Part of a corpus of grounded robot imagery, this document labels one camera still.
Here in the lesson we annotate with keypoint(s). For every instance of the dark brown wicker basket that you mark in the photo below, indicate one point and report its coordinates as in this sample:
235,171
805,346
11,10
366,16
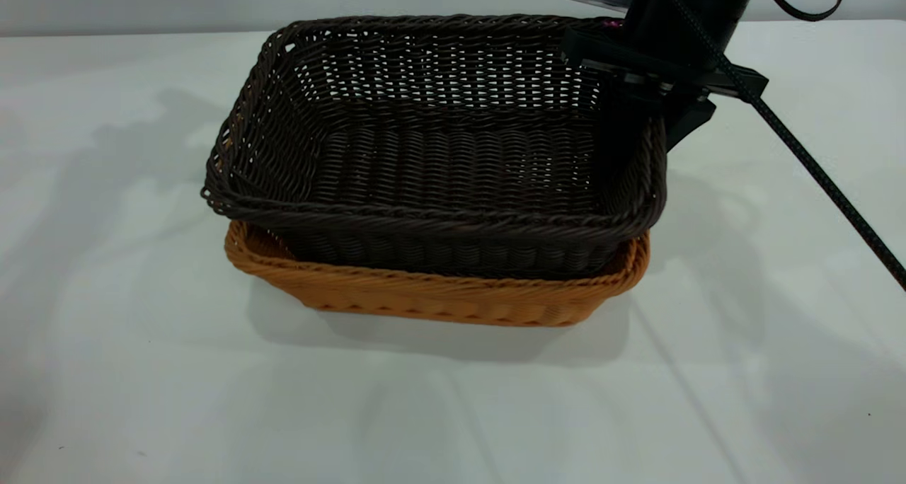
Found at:
425,165

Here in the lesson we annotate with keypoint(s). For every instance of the light brown wicker basket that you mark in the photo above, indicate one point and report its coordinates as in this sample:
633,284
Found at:
425,300

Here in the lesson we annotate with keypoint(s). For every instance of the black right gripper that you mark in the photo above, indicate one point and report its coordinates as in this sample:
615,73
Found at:
679,31

